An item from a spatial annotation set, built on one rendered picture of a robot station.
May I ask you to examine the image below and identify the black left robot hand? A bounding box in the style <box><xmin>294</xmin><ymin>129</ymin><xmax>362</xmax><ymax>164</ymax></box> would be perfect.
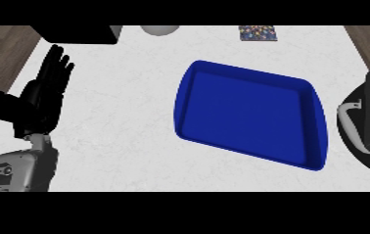
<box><xmin>0</xmin><ymin>44</ymin><xmax>76</xmax><ymax>139</ymax></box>

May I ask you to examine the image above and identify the blue plastic tray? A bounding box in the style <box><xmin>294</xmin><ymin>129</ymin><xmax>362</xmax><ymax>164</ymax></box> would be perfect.
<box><xmin>173</xmin><ymin>60</ymin><xmax>330</xmax><ymax>172</ymax></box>

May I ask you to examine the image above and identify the black box appliance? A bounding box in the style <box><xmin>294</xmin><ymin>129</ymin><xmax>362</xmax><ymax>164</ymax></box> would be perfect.
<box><xmin>30</xmin><ymin>25</ymin><xmax>123</xmax><ymax>46</ymax></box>

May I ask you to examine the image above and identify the grey rounded object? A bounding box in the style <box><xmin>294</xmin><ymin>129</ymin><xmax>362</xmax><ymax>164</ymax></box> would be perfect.
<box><xmin>138</xmin><ymin>25</ymin><xmax>181</xmax><ymax>37</ymax></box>

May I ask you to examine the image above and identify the patterned dark blue box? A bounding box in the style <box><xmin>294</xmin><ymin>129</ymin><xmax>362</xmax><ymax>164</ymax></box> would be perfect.
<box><xmin>237</xmin><ymin>25</ymin><xmax>278</xmax><ymax>42</ymax></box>

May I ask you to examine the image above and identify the black pot with pale handle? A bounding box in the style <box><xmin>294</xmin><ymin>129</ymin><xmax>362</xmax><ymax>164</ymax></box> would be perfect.
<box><xmin>334</xmin><ymin>73</ymin><xmax>370</xmax><ymax>164</ymax></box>

